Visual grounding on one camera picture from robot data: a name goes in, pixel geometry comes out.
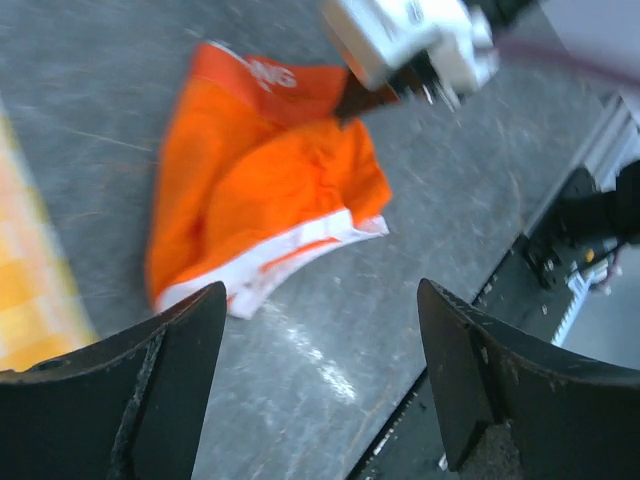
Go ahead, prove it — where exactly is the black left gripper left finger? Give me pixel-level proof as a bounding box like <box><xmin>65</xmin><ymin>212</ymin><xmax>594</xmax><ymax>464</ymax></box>
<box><xmin>1</xmin><ymin>282</ymin><xmax>227</xmax><ymax>479</ymax></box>

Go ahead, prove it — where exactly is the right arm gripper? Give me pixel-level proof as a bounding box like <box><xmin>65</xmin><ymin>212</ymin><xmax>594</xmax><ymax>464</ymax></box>
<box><xmin>332</xmin><ymin>51</ymin><xmax>463</xmax><ymax>125</ymax></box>

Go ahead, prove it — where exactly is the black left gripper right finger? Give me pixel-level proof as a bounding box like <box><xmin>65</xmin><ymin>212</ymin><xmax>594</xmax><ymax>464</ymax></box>
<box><xmin>417</xmin><ymin>279</ymin><xmax>639</xmax><ymax>479</ymax></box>

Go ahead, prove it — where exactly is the orange boxer underwear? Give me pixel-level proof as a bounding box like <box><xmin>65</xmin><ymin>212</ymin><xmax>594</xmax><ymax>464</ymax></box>
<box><xmin>146</xmin><ymin>42</ymin><xmax>392</xmax><ymax>319</ymax></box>

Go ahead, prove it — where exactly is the orange checkered tablecloth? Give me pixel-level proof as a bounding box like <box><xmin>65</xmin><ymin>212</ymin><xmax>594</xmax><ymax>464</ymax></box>
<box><xmin>0</xmin><ymin>109</ymin><xmax>98</xmax><ymax>372</ymax></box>

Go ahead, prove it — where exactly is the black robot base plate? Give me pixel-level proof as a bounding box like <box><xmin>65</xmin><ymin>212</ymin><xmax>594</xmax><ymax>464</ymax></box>
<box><xmin>344</xmin><ymin>164</ymin><xmax>640</xmax><ymax>480</ymax></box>

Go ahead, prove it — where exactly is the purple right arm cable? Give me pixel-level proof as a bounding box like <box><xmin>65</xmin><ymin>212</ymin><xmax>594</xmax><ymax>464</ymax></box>
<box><xmin>492</xmin><ymin>37</ymin><xmax>640</xmax><ymax>91</ymax></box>

